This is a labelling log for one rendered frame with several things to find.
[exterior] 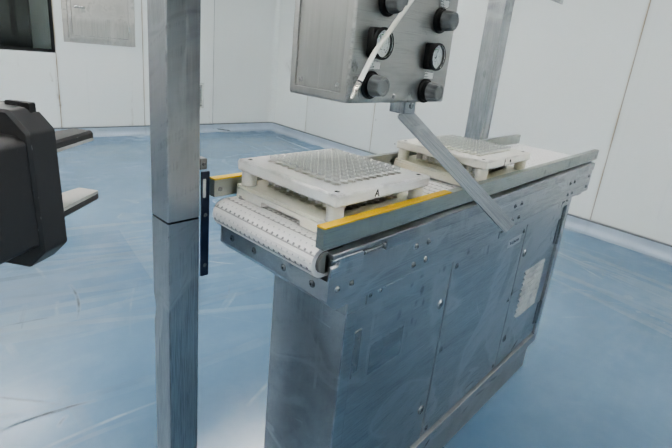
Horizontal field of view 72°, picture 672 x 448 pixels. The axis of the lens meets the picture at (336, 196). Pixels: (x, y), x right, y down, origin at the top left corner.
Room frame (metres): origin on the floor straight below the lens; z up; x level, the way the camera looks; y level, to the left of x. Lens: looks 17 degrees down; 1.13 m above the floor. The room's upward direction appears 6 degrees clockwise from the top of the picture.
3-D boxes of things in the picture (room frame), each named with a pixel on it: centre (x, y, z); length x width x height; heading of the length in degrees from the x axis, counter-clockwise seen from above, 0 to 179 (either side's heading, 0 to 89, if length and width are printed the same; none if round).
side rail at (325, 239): (1.09, -0.42, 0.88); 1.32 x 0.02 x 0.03; 138
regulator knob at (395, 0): (0.59, -0.05, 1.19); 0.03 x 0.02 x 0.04; 138
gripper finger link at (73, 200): (0.37, 0.23, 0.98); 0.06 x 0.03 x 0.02; 170
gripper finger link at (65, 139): (0.37, 0.23, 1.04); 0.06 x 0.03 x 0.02; 170
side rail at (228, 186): (1.27, -0.22, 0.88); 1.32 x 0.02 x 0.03; 138
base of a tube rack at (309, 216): (0.80, 0.01, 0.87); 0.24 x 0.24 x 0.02; 48
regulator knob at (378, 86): (0.58, -0.04, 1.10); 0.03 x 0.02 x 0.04; 138
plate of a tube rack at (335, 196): (0.80, 0.01, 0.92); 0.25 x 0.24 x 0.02; 48
